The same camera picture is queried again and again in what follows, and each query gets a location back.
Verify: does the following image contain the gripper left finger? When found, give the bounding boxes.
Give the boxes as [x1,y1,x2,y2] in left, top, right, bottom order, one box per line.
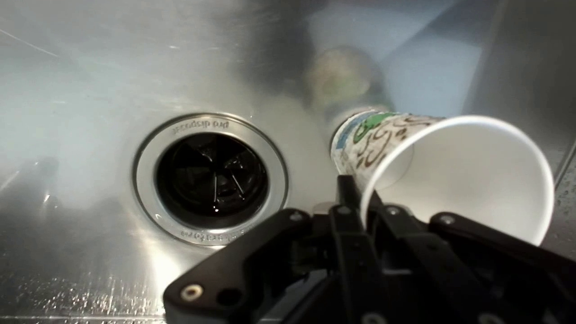
[163,175,387,324]

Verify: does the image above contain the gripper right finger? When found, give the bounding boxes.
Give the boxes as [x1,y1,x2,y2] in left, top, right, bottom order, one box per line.
[367,191,576,324]

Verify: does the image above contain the printed white paper cup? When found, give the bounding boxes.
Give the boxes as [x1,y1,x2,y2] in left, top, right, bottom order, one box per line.
[330,111,555,246]

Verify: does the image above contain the sink drain with black flaps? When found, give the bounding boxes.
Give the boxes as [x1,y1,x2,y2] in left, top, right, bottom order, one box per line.
[132,112,289,247]

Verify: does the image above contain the stainless steel sink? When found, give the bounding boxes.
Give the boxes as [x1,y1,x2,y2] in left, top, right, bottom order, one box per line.
[0,0,576,321]

